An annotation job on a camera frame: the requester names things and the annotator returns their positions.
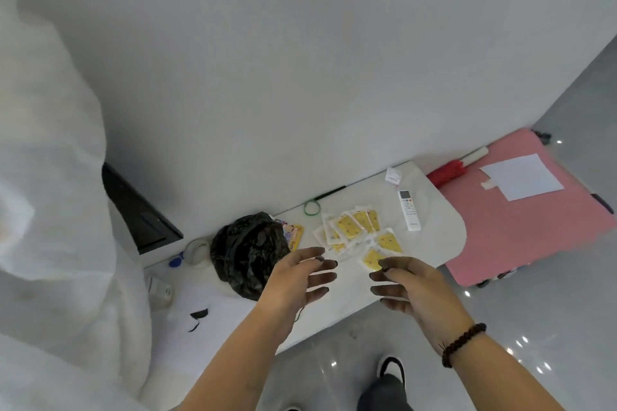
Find colourful cartoon print box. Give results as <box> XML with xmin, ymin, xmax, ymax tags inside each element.
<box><xmin>274</xmin><ymin>218</ymin><xmax>305</xmax><ymax>250</ymax></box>

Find person's right shoe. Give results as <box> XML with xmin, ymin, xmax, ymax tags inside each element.
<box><xmin>375</xmin><ymin>354</ymin><xmax>407</xmax><ymax>390</ymax></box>

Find black flat screen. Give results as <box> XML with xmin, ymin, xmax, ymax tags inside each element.
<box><xmin>101</xmin><ymin>162</ymin><xmax>185</xmax><ymax>255</ymax></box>

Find person's left hand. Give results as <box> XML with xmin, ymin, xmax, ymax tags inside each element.
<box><xmin>253</xmin><ymin>247</ymin><xmax>339</xmax><ymax>345</ymax></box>

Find white remote control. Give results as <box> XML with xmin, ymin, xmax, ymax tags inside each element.
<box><xmin>397</xmin><ymin>189</ymin><xmax>422</xmax><ymax>232</ymax></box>

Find small black fabric piece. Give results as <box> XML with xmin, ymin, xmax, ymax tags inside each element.
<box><xmin>186</xmin><ymin>308</ymin><xmax>210</xmax><ymax>333</ymax></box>

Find white side cabinet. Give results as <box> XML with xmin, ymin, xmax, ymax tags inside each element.
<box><xmin>139</xmin><ymin>160</ymin><xmax>469</xmax><ymax>378</ymax></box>

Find pile of yellow packets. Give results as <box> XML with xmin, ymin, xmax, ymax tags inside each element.
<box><xmin>312</xmin><ymin>205</ymin><xmax>404</xmax><ymax>274</ymax></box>

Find black plastic bag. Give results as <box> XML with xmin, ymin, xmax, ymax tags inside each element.
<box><xmin>210</xmin><ymin>212</ymin><xmax>292</xmax><ymax>302</ymax></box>

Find red fluffy duster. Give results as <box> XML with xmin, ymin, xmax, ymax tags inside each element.
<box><xmin>426</xmin><ymin>146</ymin><xmax>490</xmax><ymax>189</ymax></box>

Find person's right hand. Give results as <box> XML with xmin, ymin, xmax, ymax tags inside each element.
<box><xmin>369</xmin><ymin>255</ymin><xmax>477</xmax><ymax>357</ymax></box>

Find dark bead bracelet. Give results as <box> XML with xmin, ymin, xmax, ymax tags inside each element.
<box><xmin>438</xmin><ymin>322</ymin><xmax>488</xmax><ymax>369</ymax></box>

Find white paper sheet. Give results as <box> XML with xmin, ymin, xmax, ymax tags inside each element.
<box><xmin>478</xmin><ymin>153</ymin><xmax>565</xmax><ymax>202</ymax></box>

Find white sheer dust cover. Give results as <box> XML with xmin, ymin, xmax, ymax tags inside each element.
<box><xmin>0</xmin><ymin>0</ymin><xmax>155</xmax><ymax>411</ymax></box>

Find person's grey trousers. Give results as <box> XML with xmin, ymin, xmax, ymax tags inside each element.
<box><xmin>356</xmin><ymin>373</ymin><xmax>415</xmax><ymax>411</ymax></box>

